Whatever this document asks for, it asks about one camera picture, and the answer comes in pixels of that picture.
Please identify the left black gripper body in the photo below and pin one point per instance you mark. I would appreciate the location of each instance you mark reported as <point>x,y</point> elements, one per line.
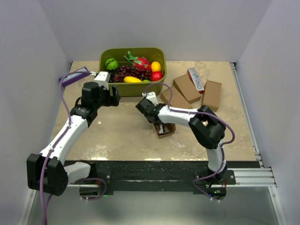
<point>105,99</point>

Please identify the red toy apple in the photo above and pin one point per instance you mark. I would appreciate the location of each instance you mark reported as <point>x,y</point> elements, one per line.
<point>156,76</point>

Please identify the green toy watermelon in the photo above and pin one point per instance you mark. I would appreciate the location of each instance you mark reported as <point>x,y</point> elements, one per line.
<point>111,64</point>

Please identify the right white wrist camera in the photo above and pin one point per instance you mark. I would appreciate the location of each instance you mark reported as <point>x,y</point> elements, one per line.
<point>151,96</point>

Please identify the yellow toy mango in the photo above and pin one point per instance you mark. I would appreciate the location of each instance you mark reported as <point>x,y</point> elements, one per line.
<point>131,79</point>

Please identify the brown paper box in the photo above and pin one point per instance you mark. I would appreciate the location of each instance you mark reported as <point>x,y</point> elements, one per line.
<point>170,129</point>

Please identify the front folded brown box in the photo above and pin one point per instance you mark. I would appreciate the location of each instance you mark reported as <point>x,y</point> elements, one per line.
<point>177,100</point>

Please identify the pink toy dragon fruit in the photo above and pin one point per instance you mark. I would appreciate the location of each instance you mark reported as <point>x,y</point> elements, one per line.
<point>138,62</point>

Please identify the yellow orange toy lemon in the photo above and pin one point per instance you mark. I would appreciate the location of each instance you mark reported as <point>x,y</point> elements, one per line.
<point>156,67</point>

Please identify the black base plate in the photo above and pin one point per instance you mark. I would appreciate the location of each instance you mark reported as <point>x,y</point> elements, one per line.
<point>162,176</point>

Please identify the middle folded brown box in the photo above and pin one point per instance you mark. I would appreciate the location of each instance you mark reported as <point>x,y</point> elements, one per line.
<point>186,88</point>

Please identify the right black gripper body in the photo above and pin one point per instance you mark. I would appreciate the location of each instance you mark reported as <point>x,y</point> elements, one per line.
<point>147,116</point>

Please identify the right folded brown box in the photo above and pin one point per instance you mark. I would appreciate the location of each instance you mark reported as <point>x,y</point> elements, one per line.
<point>212,95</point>

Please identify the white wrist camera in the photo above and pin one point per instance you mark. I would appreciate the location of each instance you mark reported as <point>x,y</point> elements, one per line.
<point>102,79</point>
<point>151,96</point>

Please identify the red white toothpaste box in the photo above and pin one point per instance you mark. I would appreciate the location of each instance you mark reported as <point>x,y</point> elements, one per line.
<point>195,79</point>

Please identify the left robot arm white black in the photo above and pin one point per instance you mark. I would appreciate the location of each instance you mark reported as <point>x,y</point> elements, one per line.
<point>46,171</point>

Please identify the aluminium frame rail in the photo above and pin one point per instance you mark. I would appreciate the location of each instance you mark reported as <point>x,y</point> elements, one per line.
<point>261,178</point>

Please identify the red toy grapes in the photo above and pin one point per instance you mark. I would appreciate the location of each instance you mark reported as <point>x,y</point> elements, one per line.
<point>125,71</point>

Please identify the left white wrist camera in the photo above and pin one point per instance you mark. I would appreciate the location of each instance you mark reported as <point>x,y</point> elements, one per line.
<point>102,79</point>

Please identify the folded brown box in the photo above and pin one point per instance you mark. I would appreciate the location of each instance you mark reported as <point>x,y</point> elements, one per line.
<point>212,95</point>
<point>177,100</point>
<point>186,88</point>

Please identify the brown snack wrapper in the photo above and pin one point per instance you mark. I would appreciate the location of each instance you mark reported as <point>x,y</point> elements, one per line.
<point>161,129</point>

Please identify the dark blue toy grapes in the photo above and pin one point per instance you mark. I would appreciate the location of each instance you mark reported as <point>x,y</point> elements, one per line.
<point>112,75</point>

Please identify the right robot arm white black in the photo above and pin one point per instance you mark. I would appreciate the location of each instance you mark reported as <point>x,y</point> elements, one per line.
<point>206,126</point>

